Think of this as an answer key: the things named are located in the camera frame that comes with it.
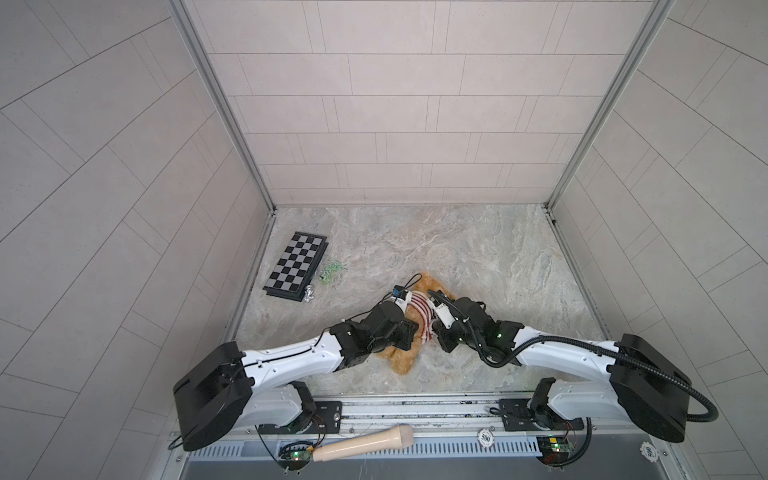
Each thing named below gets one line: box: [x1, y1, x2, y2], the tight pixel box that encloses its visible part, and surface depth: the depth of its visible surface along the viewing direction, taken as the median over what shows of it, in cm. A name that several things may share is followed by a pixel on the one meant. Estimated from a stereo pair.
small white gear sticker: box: [639, 441, 659, 463], surface depth 68 cm
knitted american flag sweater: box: [408, 290, 435, 344], surface depth 80 cm
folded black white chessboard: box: [262, 231, 329, 302], surface depth 96 cm
